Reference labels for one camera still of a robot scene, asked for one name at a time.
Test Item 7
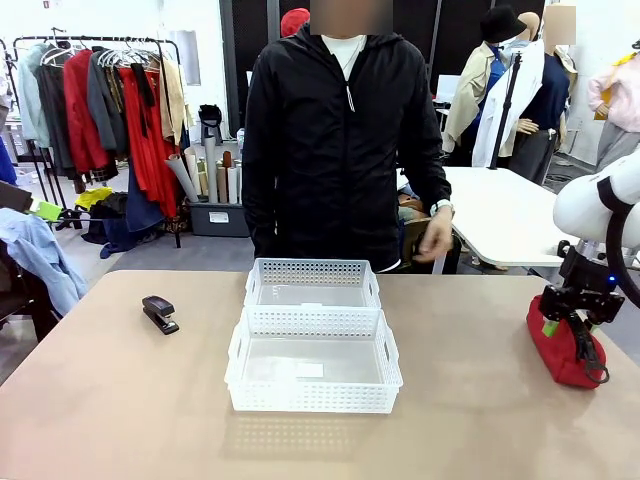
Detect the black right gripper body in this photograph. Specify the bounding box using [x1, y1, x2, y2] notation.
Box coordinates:
[540, 283, 626, 327]

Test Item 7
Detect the red zipper pouch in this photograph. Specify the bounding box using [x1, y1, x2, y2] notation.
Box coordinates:
[526, 294, 611, 391]

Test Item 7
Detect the person's left forearm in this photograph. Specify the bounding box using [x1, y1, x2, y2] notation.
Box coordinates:
[407, 149, 454, 211]

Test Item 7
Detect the person's left hand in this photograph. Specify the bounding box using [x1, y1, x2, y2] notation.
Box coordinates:
[414, 214, 454, 264]

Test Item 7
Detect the white table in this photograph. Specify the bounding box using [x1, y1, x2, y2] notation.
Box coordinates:
[397, 165, 577, 275]

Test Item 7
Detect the mannequin in navy top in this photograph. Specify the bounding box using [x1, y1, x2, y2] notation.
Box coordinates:
[507, 4, 579, 185]

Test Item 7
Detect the black tripod pole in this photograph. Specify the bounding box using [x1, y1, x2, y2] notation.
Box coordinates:
[488, 49, 525, 172]

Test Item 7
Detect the mannequin in pink top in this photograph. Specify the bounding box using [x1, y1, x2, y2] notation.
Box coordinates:
[586, 42, 640, 174]

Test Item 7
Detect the mannequin in beige trench coat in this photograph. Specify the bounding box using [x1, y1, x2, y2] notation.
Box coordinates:
[441, 19, 507, 168]

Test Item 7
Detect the mannequin in white coat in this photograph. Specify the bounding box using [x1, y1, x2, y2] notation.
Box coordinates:
[471, 12, 547, 170]

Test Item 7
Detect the small white perforated plastic basket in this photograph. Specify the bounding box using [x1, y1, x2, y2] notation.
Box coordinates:
[244, 257, 384, 310]

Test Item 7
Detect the large white perforated plastic basket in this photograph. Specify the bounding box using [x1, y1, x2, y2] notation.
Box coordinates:
[224, 304, 404, 414]

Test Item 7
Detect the person in black jacket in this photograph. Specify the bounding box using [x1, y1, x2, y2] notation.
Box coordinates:
[240, 19, 454, 275]

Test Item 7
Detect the black bucket hat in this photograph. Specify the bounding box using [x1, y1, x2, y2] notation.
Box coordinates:
[479, 4, 530, 46]

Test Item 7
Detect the grey storage bin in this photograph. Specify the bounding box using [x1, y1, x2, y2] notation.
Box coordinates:
[188, 198, 251, 238]

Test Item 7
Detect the grey cardboard tube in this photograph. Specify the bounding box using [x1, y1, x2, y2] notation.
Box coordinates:
[201, 136, 220, 204]

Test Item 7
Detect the black stapler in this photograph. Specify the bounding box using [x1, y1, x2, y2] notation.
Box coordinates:
[141, 295, 181, 337]

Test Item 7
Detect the white paper roll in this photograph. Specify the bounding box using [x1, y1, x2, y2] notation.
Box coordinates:
[165, 152, 201, 203]

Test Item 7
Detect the red hat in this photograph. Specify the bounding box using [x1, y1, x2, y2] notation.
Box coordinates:
[279, 6, 312, 39]

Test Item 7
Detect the black bag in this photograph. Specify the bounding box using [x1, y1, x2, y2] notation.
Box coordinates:
[197, 103, 224, 147]

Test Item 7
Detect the blue denim garment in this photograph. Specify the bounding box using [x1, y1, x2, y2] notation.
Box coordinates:
[123, 164, 167, 234]

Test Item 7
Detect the long red dress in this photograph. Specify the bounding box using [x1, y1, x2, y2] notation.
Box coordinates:
[117, 66, 182, 220]

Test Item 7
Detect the beige hanging garment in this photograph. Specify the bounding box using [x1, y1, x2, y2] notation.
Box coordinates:
[158, 56, 190, 147]

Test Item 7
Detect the black metal clothing rack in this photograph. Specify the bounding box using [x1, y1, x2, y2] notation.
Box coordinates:
[11, 33, 184, 250]

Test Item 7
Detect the black garment pile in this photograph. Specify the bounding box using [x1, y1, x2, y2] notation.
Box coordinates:
[80, 191, 132, 247]

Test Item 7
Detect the yellow garment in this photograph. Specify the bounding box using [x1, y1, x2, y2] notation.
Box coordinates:
[74, 186, 115, 212]

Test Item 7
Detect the grey hanging jacket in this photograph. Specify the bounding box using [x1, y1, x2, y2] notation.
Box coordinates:
[87, 48, 130, 157]

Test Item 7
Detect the red hanging jacket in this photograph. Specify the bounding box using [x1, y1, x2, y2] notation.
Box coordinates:
[62, 48, 111, 175]

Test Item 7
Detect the green flat tag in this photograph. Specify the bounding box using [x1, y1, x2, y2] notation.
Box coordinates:
[29, 199, 63, 222]

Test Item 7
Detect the light blue shirt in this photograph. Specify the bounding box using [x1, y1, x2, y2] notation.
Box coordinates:
[0, 206, 90, 317]

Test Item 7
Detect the dark chair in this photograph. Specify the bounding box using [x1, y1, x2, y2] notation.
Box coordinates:
[0, 238, 62, 343]

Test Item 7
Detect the dark grey hanging garment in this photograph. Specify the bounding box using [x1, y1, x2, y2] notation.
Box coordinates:
[34, 62, 77, 177]

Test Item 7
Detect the dark brown panel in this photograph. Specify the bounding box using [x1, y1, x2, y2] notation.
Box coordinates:
[0, 180, 35, 213]

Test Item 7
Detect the pale teal coat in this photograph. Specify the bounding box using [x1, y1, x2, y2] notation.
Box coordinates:
[16, 42, 52, 150]

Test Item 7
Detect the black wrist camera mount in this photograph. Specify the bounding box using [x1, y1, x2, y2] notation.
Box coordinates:
[556, 240, 622, 295]

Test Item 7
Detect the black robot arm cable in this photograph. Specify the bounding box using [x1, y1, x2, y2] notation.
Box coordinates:
[603, 198, 640, 309]

